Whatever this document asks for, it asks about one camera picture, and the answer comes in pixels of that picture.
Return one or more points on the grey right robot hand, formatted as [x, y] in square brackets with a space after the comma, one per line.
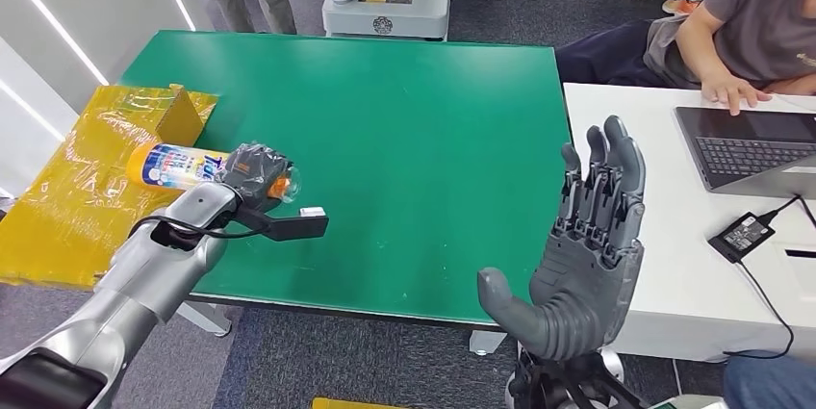
[586, 278]

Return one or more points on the person's hand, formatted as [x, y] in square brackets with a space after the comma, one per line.
[733, 90]

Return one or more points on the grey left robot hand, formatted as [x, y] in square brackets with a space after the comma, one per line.
[255, 170]

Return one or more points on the orange detergent bottle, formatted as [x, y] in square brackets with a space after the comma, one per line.
[166, 167]

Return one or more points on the person's forearm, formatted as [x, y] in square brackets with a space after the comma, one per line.
[701, 43]

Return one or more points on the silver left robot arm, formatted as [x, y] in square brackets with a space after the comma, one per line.
[127, 291]

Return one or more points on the dark grey laptop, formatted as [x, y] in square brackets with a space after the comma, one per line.
[746, 157]

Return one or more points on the white table foot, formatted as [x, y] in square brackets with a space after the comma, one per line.
[207, 320]
[486, 342]

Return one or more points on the black power adapter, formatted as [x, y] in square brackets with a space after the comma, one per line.
[741, 237]

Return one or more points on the black slim object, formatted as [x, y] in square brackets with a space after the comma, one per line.
[800, 254]

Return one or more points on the yellow taped cardboard box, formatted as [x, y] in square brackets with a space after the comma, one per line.
[64, 202]

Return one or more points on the yellow flat object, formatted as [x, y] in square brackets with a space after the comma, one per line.
[347, 404]

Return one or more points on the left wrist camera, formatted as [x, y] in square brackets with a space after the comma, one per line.
[293, 227]

